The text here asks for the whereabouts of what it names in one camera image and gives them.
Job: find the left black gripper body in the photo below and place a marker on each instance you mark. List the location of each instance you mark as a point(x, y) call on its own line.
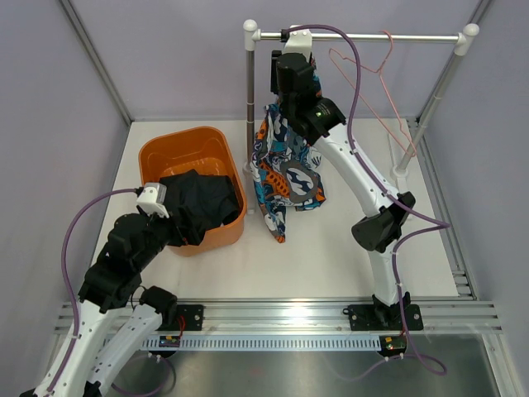
point(163, 231)

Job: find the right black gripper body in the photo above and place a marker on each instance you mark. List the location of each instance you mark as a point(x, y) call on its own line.
point(273, 75)

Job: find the pink wire hanger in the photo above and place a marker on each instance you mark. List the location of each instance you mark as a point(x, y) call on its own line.
point(404, 139)

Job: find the black shorts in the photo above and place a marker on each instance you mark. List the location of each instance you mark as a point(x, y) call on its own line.
point(197, 204)

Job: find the colourful patterned shorts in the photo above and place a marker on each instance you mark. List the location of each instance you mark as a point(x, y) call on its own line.
point(284, 171)

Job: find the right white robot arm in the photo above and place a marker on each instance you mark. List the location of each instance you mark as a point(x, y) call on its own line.
point(321, 123)

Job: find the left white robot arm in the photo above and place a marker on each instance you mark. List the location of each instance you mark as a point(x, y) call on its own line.
point(85, 365)

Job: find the metal clothes rack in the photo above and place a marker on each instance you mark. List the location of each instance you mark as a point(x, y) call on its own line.
point(355, 38)

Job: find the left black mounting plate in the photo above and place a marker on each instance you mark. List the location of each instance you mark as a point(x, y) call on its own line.
point(188, 315)

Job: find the black mounting plate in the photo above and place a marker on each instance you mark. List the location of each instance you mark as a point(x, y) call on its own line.
point(371, 317)
point(188, 315)

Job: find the orange plastic laundry basket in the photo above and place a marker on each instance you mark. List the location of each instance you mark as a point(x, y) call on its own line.
point(206, 150)

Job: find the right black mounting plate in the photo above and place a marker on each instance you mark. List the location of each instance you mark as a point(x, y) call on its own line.
point(371, 317)

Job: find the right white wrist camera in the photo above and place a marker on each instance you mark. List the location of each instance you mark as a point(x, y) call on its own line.
point(298, 42)

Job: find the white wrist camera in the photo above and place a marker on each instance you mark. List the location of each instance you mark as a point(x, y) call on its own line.
point(298, 42)
point(151, 200)

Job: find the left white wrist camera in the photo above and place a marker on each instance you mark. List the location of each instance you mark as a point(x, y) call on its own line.
point(151, 200)

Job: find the aluminium corner frame post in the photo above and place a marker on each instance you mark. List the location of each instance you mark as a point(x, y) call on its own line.
point(81, 32)

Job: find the white slotted cable duct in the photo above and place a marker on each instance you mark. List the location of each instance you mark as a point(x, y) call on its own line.
point(264, 343)

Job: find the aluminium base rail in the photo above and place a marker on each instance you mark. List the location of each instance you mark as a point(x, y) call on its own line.
point(318, 316)

